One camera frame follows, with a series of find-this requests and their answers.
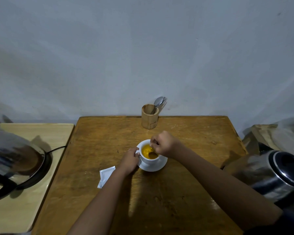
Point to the bamboo cutlery holder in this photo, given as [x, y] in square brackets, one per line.
[149, 119]

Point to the person's right fingers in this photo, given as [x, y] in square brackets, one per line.
[154, 143]

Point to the person's right hand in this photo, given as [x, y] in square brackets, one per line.
[167, 144]

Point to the person's left hand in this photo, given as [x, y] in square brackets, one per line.
[128, 161]

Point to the light wooden side table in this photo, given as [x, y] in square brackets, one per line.
[22, 212]

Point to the person's right forearm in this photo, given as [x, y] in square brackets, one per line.
[223, 188]

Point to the steel fork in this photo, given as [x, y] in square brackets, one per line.
[164, 99]

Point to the yellow drink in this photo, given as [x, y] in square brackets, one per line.
[147, 150]

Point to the steel kettle with black lid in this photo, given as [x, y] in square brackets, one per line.
[267, 176]

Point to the white saucer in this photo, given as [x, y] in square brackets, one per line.
[159, 165]

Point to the white paper sachet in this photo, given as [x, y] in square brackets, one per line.
[105, 174]

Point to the black kettle base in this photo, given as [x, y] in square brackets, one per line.
[43, 172]

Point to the white ceramic cup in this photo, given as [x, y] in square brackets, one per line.
[147, 160]

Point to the clear plastic bag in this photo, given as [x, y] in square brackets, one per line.
[290, 134]

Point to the person's left thumb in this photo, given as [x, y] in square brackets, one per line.
[134, 149]

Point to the steel spoon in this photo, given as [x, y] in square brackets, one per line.
[158, 101]

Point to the person's left forearm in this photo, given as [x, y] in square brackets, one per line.
[101, 203]

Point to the metal stirring spoon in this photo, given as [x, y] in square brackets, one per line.
[152, 154]

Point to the steel electric kettle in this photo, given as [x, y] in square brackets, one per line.
[12, 156]

